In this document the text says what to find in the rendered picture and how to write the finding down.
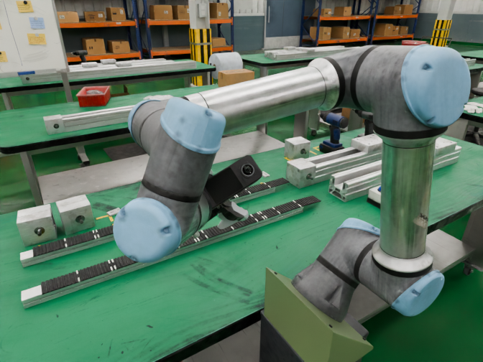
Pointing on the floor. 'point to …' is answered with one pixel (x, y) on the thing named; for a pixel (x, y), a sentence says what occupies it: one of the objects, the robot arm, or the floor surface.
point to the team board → (33, 46)
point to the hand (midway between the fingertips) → (228, 184)
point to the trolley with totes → (422, 42)
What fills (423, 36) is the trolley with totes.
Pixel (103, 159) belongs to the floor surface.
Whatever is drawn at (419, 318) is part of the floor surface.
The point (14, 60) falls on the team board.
